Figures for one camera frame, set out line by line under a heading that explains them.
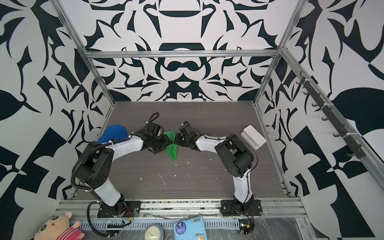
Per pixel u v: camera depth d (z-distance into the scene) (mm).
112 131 1046
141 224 712
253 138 903
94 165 474
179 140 845
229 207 743
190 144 726
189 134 754
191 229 649
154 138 805
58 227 637
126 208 725
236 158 507
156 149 810
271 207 760
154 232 649
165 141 836
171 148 916
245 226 712
